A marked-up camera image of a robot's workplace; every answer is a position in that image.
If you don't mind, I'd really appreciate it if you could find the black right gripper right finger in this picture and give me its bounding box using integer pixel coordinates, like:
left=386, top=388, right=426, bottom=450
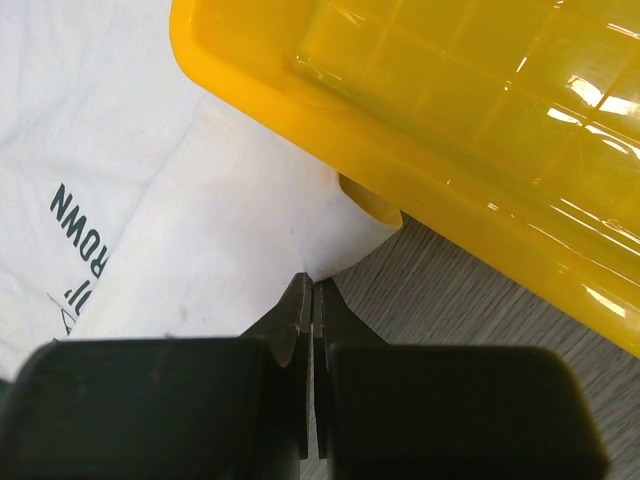
left=313, top=280, right=609, bottom=479

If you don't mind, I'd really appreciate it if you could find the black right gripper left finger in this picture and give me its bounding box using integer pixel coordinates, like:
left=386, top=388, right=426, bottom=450
left=1, top=273, right=313, bottom=479

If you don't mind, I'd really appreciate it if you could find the white and green raglan t-shirt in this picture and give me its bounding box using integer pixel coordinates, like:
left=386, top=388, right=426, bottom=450
left=1, top=1, right=402, bottom=383

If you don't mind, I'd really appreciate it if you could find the yellow plastic bin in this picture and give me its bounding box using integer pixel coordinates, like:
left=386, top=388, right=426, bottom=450
left=169, top=0, right=639, bottom=354

